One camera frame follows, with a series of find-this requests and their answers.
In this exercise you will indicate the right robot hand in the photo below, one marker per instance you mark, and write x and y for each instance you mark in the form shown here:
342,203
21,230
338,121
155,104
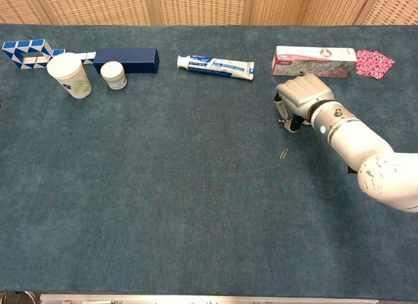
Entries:
303,94

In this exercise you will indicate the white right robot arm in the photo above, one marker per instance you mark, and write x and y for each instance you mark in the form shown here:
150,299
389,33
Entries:
362,150

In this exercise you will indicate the pink white toothpaste carton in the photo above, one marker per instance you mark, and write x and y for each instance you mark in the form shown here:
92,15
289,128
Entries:
310,60

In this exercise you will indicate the metal paper clip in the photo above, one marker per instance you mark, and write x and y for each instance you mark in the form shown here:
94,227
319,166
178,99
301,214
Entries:
284,154

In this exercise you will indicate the red white patterned cloth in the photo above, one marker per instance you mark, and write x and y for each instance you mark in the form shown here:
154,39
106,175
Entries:
374,63

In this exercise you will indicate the blue white toothpaste tube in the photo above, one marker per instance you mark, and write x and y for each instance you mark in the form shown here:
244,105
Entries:
217,66

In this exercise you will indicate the woven bamboo folding screen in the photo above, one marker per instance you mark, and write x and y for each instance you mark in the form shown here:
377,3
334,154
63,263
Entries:
209,6

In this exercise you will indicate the dark blue rectangular box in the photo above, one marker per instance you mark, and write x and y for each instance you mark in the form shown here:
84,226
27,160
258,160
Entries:
129,60

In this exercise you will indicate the small white jar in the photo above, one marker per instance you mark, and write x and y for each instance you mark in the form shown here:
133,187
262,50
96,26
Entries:
113,75

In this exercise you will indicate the large white paper cup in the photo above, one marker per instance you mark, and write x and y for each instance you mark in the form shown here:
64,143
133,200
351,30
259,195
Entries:
70,76

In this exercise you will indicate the blue white snake puzzle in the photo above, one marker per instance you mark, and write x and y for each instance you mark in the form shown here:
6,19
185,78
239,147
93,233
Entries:
27,54

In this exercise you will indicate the aluminium table edge rail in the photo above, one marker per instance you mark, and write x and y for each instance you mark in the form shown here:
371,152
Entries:
209,299

